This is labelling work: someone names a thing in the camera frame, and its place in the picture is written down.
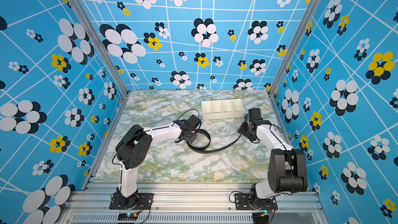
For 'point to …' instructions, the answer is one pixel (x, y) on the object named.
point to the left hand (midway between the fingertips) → (192, 135)
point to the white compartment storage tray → (222, 109)
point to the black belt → (207, 149)
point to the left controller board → (127, 216)
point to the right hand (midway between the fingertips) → (245, 131)
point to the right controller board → (260, 218)
